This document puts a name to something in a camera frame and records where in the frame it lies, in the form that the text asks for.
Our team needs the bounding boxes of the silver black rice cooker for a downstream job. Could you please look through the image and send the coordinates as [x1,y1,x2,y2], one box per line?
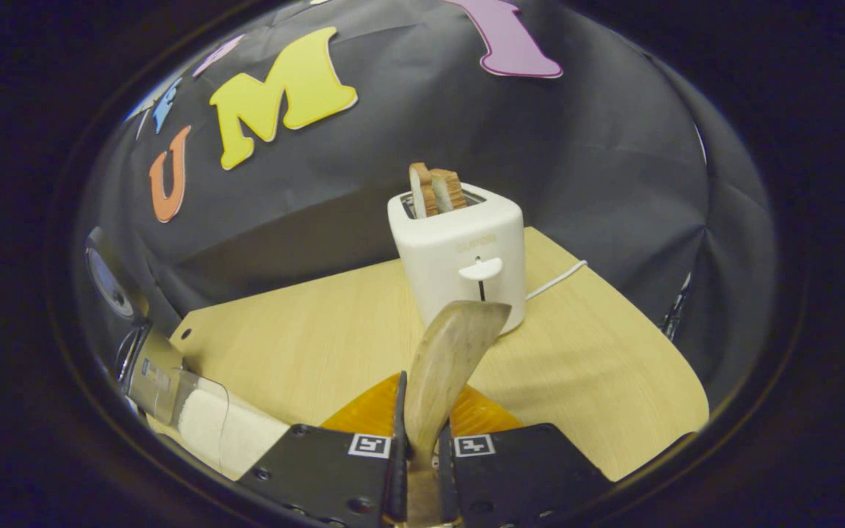
[85,226,192,425]

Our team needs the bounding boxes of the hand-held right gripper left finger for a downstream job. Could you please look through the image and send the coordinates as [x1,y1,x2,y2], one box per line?
[238,370,409,528]

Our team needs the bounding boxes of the white toaster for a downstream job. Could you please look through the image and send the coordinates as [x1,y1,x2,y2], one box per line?
[387,182,527,337]

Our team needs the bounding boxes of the white toaster cable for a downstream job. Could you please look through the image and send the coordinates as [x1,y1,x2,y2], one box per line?
[525,260,588,301]

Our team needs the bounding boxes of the wooden spoon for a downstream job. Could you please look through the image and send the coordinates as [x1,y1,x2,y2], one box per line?
[403,299,513,525]

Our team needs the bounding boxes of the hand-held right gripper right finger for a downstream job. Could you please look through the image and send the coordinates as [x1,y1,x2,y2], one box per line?
[437,385,614,528]

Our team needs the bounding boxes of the clear plastic rice container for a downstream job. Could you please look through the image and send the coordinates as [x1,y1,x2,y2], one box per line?
[147,367,291,481]

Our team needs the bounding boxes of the toast bread slice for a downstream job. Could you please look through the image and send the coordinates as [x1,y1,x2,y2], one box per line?
[430,169,467,212]
[409,162,439,219]

